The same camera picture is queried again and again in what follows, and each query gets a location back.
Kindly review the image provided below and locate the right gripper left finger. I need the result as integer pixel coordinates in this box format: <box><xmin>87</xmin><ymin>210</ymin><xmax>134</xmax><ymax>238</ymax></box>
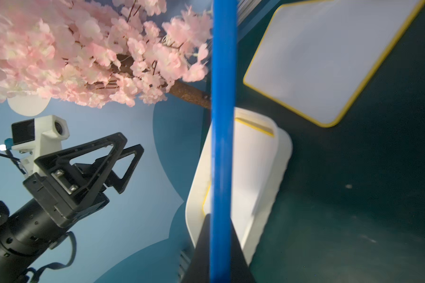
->
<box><xmin>181</xmin><ymin>214</ymin><xmax>211</xmax><ymax>283</ymax></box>

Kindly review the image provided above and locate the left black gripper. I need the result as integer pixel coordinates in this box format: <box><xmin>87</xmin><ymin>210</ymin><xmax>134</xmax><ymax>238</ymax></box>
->
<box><xmin>0</xmin><ymin>132</ymin><xmax>144</xmax><ymax>255</ymax></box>

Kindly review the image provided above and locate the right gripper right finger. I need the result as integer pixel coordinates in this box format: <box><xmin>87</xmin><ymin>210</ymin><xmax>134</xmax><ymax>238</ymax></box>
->
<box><xmin>230</xmin><ymin>226</ymin><xmax>255</xmax><ymax>283</ymax></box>

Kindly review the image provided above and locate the white plastic storage box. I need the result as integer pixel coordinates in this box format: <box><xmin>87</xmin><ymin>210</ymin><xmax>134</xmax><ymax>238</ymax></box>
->
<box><xmin>185</xmin><ymin>108</ymin><xmax>293</xmax><ymax>264</ymax></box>

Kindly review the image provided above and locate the blue-edged whiteboard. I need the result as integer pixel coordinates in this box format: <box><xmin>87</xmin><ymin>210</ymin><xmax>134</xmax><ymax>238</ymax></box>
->
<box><xmin>210</xmin><ymin>0</ymin><xmax>237</xmax><ymax>283</ymax></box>

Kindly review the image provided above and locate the yellow-edged whiteboard back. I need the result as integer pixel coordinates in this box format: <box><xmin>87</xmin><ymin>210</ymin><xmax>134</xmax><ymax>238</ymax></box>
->
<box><xmin>243</xmin><ymin>1</ymin><xmax>425</xmax><ymax>128</ymax></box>

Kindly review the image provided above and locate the yellow-edged whiteboard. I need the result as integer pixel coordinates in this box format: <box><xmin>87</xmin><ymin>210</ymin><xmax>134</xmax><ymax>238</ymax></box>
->
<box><xmin>243</xmin><ymin>1</ymin><xmax>425</xmax><ymax>128</ymax></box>
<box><xmin>231</xmin><ymin>118</ymin><xmax>275</xmax><ymax>233</ymax></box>

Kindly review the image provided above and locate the pink cherry blossom tree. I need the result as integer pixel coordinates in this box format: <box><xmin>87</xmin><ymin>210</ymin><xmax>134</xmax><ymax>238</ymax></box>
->
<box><xmin>0</xmin><ymin>1</ymin><xmax>213</xmax><ymax>108</ymax></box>

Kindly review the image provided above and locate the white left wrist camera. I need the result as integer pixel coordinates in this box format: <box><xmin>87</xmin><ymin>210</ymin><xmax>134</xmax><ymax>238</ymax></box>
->
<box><xmin>4</xmin><ymin>115</ymin><xmax>70</xmax><ymax>178</ymax></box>

